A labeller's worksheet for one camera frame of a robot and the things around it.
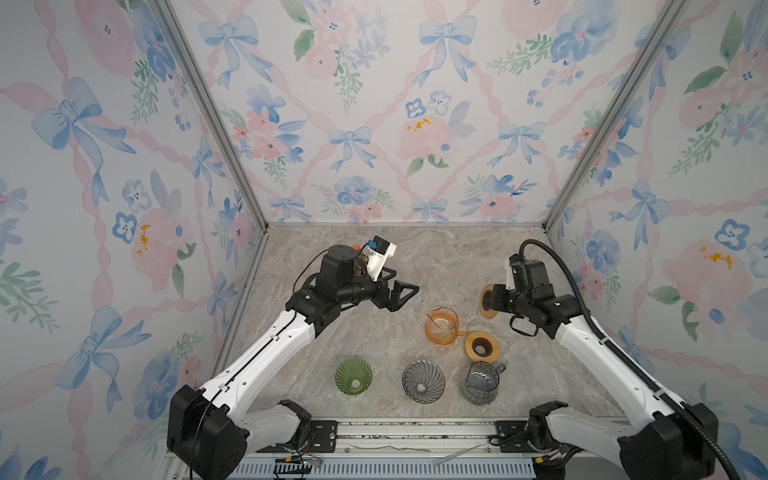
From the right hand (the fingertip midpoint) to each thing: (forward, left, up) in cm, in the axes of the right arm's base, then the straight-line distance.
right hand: (493, 291), depth 82 cm
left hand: (-5, +24, +13) cm, 28 cm away
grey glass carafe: (-20, +3, -17) cm, 26 cm away
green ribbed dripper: (-18, +39, -15) cm, 46 cm away
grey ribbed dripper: (-20, +19, -13) cm, 31 cm away
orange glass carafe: (-2, +12, -16) cm, 21 cm away
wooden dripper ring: (-10, +1, -15) cm, 18 cm away
